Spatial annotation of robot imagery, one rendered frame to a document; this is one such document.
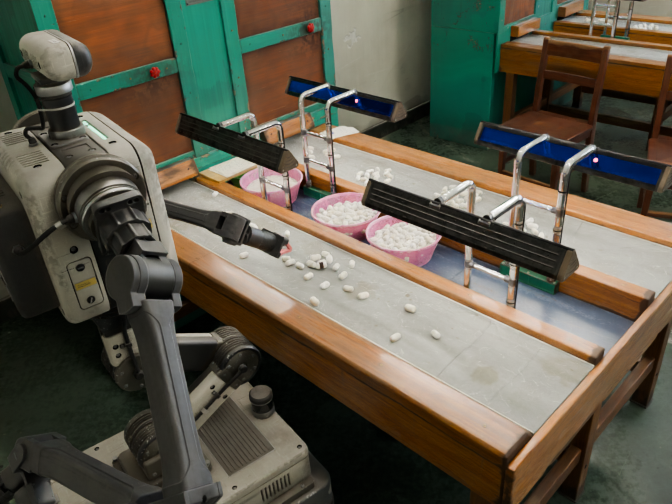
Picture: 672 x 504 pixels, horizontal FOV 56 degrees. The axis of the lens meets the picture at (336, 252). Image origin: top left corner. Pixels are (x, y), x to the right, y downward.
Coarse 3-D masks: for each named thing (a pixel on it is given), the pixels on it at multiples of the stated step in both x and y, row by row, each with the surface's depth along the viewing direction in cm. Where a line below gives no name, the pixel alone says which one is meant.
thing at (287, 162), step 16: (176, 128) 239; (192, 128) 233; (208, 128) 227; (224, 128) 222; (208, 144) 227; (224, 144) 220; (240, 144) 215; (256, 144) 210; (272, 144) 206; (256, 160) 209; (272, 160) 204; (288, 160) 203
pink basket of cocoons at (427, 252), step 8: (384, 216) 230; (384, 224) 231; (392, 224) 232; (368, 232) 223; (368, 240) 217; (384, 248) 211; (424, 248) 210; (432, 248) 214; (400, 256) 211; (408, 256) 211; (416, 256) 212; (424, 256) 214; (416, 264) 215; (424, 264) 218
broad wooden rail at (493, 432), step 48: (192, 288) 219; (240, 288) 198; (288, 336) 183; (336, 336) 174; (336, 384) 175; (384, 384) 158; (432, 384) 156; (432, 432) 152; (480, 432) 142; (528, 432) 143; (480, 480) 146
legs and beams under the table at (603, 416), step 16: (192, 304) 284; (176, 320) 280; (656, 352) 231; (640, 368) 228; (656, 368) 234; (624, 384) 222; (640, 384) 242; (608, 400) 216; (624, 400) 219; (640, 400) 245; (592, 416) 190; (608, 416) 210; (592, 432) 196; (576, 448) 200; (560, 464) 195; (576, 464) 201; (544, 480) 190; (560, 480) 193; (576, 480) 207; (480, 496) 150; (544, 496) 186; (576, 496) 210
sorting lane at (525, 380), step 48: (192, 192) 265; (192, 240) 230; (288, 288) 200; (336, 288) 198; (384, 288) 197; (384, 336) 177; (432, 336) 176; (480, 336) 174; (528, 336) 173; (480, 384) 158; (528, 384) 157; (576, 384) 156
